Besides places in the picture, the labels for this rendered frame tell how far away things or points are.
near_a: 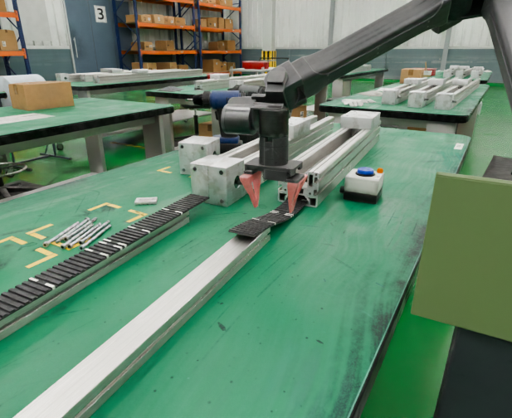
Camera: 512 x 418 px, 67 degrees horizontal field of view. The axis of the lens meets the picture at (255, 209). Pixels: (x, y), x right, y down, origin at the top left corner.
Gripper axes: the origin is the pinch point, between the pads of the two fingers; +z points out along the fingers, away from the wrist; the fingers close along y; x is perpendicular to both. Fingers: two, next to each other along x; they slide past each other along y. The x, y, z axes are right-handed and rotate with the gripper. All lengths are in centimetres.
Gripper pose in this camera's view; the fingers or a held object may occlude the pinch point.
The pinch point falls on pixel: (273, 206)
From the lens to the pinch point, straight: 80.3
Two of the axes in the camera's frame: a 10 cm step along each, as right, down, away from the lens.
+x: -4.1, 3.4, -8.5
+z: 0.1, 9.3, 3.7
